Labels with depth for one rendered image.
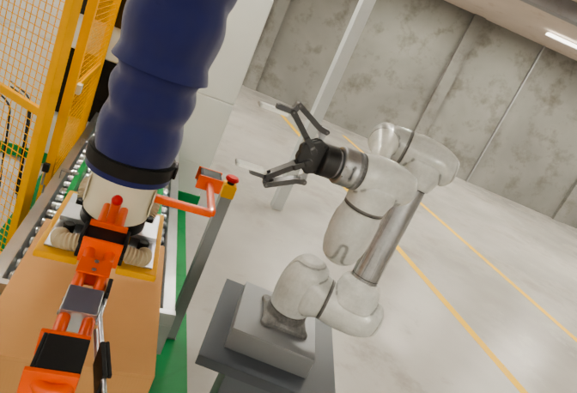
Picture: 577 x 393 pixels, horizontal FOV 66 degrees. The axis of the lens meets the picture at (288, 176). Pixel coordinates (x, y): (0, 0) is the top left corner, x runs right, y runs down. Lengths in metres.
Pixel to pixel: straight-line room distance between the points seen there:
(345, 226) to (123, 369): 0.63
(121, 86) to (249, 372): 1.01
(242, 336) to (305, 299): 0.25
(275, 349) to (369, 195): 0.81
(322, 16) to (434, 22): 2.86
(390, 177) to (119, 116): 0.64
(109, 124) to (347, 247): 0.64
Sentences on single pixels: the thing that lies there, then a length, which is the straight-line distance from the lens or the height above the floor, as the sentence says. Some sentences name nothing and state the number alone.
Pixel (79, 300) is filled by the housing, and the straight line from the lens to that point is 0.89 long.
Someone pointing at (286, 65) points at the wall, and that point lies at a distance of 12.32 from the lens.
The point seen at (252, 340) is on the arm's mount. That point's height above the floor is 0.82.
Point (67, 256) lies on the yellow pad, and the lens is 1.21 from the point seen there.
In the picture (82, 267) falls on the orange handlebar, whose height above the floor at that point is 1.25.
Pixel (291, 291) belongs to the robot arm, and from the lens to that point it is 1.63.
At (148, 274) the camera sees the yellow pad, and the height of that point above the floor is 1.12.
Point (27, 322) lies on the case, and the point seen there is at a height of 0.94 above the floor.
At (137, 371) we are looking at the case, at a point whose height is 0.94.
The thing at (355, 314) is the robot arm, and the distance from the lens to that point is 1.65.
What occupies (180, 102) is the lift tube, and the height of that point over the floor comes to 1.55.
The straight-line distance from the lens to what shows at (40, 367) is 0.76.
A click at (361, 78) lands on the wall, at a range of 12.38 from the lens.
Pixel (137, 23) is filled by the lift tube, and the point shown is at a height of 1.69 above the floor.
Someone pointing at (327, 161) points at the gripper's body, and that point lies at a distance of 0.97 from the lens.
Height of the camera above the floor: 1.81
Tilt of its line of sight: 17 degrees down
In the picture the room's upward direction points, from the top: 24 degrees clockwise
